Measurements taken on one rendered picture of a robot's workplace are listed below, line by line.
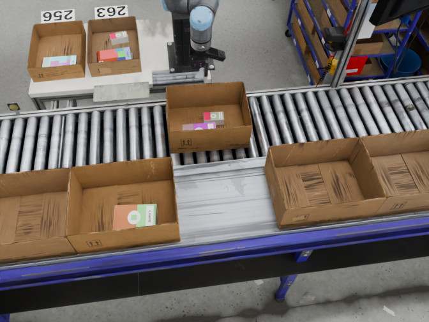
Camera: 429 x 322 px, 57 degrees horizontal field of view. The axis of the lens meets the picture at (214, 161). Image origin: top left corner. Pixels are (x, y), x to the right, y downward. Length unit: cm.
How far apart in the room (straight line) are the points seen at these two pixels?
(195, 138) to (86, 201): 56
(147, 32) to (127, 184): 118
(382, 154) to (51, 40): 196
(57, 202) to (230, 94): 99
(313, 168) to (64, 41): 166
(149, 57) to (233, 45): 140
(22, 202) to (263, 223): 99
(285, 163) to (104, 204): 78
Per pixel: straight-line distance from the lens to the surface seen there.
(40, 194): 180
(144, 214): 156
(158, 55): 244
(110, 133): 208
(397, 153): 197
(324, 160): 182
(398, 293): 267
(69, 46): 259
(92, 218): 167
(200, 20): 167
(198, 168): 173
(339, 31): 215
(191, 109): 211
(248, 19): 398
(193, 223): 161
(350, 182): 180
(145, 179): 170
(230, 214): 163
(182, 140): 186
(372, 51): 296
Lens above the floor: 234
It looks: 56 degrees down
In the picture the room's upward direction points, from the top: 2 degrees clockwise
